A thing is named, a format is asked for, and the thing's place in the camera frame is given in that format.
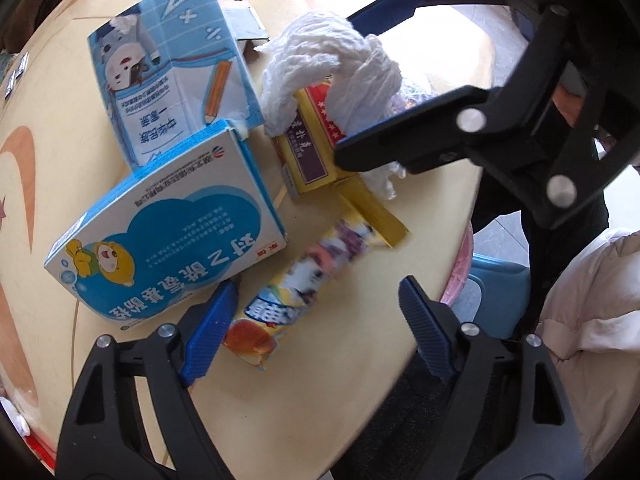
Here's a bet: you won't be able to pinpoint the white tissue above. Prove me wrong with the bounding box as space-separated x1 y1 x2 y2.
254 12 409 201

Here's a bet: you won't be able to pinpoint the black orange small box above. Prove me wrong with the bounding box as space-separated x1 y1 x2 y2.
221 0 269 63

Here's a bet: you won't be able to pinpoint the two small battery packs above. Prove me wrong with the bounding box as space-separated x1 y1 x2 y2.
1 52 29 100

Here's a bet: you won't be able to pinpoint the blue cartoon milk carton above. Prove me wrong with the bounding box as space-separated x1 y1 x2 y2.
88 0 264 168

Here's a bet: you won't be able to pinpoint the pink lined trash bin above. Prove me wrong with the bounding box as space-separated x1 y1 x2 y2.
440 223 473 306

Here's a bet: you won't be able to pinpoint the beige coffee table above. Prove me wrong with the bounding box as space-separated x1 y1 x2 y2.
0 0 497 480

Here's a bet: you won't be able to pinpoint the blue bear medicine box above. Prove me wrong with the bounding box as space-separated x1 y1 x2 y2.
43 119 288 330

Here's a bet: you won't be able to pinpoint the yellow snack wrapper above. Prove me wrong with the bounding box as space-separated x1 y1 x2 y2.
222 177 408 368

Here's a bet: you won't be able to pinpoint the playing card box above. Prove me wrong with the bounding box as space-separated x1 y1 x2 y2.
272 76 352 197

